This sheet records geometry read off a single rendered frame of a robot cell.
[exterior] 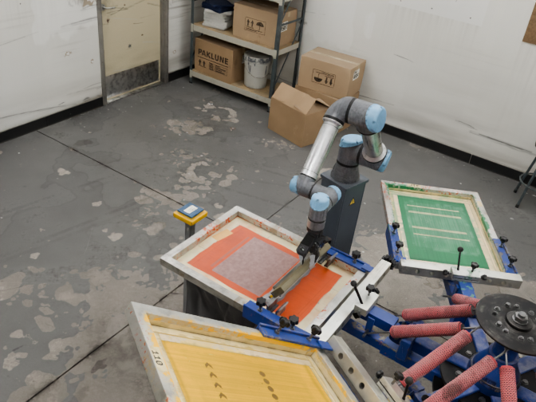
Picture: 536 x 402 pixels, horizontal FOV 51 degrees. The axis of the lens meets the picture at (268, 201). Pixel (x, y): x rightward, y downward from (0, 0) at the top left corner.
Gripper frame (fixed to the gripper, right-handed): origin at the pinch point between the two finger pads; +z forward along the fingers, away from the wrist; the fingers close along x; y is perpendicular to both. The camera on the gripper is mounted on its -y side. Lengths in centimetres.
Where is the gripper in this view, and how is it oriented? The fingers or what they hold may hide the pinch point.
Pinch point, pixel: (305, 265)
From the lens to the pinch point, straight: 249.6
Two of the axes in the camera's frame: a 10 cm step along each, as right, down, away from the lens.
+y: 5.6, -4.0, 7.2
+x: -8.2, -3.8, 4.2
